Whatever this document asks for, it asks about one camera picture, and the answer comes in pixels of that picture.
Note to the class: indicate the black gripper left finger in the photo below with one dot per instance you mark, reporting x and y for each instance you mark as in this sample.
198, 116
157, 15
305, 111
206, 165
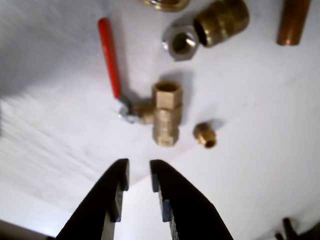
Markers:
100, 200

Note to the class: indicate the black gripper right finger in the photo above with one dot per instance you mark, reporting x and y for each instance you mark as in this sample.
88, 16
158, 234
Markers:
190, 212

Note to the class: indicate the small brass reducer fitting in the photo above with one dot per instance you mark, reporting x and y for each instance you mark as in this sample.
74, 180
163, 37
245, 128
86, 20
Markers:
203, 135

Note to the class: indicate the white wooden board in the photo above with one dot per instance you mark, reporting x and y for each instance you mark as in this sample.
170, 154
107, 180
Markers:
62, 112

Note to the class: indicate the silver hex nut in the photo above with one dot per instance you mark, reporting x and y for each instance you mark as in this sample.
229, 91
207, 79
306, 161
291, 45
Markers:
170, 42

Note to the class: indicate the brass threaded nipple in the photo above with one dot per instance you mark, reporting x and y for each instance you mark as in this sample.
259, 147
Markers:
225, 22

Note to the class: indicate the copper pipe piece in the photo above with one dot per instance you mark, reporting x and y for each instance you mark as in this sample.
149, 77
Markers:
292, 22

